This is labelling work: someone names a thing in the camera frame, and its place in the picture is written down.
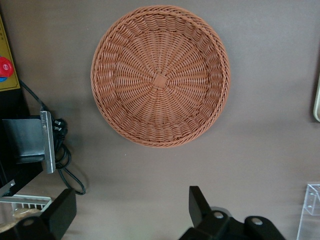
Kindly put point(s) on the round brown wicker basket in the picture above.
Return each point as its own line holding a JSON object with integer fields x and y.
{"x": 160, "y": 82}

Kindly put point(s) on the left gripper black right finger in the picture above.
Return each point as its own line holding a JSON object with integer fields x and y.
{"x": 200, "y": 215}

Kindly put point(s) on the yellow emergency stop box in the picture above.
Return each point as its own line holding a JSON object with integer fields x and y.
{"x": 3, "y": 47}

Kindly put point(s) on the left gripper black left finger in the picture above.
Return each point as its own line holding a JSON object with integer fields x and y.
{"x": 60, "y": 215}

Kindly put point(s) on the beige plastic tray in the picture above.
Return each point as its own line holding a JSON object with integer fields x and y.
{"x": 317, "y": 105}

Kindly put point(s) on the grey metal bracket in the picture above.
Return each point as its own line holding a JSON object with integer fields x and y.
{"x": 47, "y": 142}

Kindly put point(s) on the clear acrylic bottle rack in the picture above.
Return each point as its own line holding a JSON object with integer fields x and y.
{"x": 310, "y": 207}

